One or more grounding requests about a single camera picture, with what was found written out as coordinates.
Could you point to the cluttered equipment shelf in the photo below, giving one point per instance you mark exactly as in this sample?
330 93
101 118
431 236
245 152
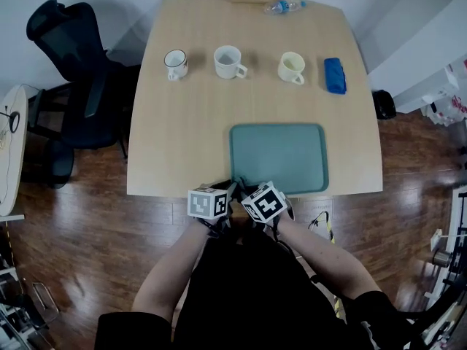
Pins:
14 305

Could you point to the round white side table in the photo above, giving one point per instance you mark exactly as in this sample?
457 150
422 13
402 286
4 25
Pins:
18 166

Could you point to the black office chair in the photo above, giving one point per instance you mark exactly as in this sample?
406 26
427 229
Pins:
76 71

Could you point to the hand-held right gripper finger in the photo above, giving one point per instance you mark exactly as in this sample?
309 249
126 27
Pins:
246 193

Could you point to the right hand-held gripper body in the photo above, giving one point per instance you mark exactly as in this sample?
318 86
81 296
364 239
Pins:
264 206

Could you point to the desk lamp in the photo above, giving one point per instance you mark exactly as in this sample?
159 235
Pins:
14 121

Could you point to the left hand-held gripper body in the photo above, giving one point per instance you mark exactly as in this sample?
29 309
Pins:
206 204

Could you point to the black trash bin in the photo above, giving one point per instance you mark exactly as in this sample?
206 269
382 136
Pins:
385 105

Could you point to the plain white mug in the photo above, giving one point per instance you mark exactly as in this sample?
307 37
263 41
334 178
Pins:
227 62

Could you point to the silver metal frame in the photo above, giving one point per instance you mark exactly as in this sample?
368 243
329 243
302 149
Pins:
44 297

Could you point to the black metal rack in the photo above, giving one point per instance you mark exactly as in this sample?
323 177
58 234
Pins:
456 268

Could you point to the clear plastic water bottle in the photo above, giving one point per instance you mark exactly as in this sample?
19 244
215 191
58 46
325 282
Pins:
282 7

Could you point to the white plastic bag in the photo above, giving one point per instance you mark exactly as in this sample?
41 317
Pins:
448 100

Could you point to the cream mug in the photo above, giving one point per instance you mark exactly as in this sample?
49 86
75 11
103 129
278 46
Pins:
291 68

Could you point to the green tray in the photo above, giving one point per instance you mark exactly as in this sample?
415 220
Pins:
284 151

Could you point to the blue folded cloth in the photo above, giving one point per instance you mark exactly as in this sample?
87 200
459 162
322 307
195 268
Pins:
335 76

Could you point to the white mug with dark rim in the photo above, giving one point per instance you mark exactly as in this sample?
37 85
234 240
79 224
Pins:
175 64

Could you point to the person's left forearm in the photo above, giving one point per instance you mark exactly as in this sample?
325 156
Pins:
164 275

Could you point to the person's right forearm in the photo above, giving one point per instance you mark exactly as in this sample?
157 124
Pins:
328 261

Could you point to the person's black shirt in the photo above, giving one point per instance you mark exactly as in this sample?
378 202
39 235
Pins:
255 297

